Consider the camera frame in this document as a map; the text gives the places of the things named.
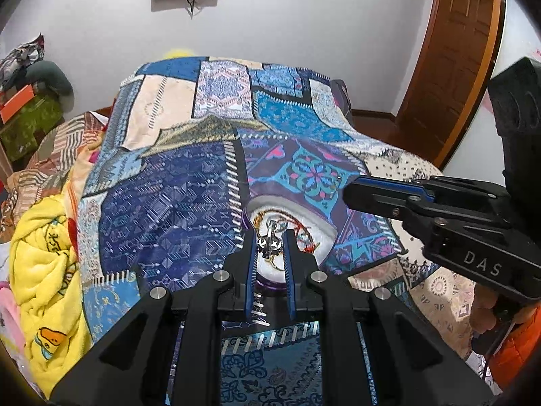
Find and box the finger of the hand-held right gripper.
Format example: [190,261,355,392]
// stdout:
[342,181,449,238]
[354,175,510,204]

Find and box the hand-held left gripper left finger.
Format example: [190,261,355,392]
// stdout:
[51,228,263,406]

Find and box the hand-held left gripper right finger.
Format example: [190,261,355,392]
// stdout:
[281,229,495,406]

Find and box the red cord bracelet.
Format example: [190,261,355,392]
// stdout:
[295,221,319,255]

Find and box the purple heart-shaped box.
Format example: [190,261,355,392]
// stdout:
[241,195,339,297]

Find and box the person's right forearm orange sleeve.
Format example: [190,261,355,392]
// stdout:
[490,304,541,395]

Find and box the person's right hand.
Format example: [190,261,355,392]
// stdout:
[470,283,518,356]

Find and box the dark bag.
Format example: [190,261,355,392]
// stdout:
[330,78,354,131]

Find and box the blue patchwork blanket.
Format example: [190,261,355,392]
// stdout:
[78,55,478,406]

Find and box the brown wooden door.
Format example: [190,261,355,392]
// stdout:
[386,0,505,170]

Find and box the white heart-print wardrobe door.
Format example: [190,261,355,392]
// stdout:
[444,0,541,187]

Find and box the yellow fleece blanket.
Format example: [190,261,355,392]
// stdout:
[10,207,99,398]

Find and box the orange striped bedding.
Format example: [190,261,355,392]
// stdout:
[0,110,111,231]

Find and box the yellow cushion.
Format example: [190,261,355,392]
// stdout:
[164,47,197,61]

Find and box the pink plush toy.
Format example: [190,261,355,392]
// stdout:
[0,283,26,349]

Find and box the white cartoon bed sheet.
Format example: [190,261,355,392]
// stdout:
[0,338,43,394]

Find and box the grey pillow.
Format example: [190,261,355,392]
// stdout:
[23,60,76,111]

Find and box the orange box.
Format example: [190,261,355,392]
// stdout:
[0,85,37,124]

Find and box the pile of clothes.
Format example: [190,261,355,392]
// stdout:
[0,33,45,90]

